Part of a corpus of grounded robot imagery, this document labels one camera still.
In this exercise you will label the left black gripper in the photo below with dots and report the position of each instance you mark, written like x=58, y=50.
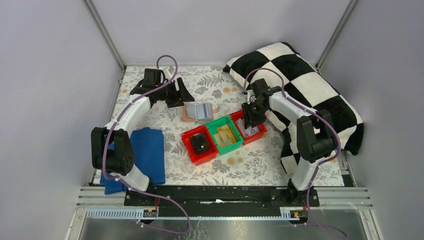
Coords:
x=177, y=91

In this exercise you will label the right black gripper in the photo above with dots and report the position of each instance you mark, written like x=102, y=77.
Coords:
x=252, y=112

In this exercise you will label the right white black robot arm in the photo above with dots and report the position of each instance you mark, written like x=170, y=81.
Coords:
x=317, y=141

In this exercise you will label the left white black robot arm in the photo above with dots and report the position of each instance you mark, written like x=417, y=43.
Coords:
x=136, y=107

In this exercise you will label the silver white credit cards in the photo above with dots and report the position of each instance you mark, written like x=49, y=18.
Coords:
x=246, y=132

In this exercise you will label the gold credit cards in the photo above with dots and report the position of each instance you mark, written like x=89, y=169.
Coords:
x=224, y=136

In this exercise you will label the black card stack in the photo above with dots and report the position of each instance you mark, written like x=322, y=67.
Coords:
x=199, y=143

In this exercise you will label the right red plastic bin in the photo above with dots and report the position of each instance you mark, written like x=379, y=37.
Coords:
x=240, y=115

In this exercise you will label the red plastic bin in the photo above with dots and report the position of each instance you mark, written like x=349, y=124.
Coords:
x=202, y=158
x=240, y=115

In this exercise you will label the green plastic bin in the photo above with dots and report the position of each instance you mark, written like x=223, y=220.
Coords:
x=211, y=127

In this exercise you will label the floral patterned table mat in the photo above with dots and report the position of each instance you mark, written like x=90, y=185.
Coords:
x=255, y=164

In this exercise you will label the blue folded cloth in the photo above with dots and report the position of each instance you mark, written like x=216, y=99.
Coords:
x=148, y=156

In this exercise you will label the black white checkered blanket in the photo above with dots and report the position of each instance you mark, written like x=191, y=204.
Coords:
x=279, y=64

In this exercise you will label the left red plastic bin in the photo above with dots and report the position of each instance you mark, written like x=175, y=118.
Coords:
x=202, y=158

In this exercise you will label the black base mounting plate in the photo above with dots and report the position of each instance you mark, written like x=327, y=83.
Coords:
x=265, y=195

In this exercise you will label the aluminium frame rail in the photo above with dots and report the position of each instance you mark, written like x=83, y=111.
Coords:
x=133, y=204

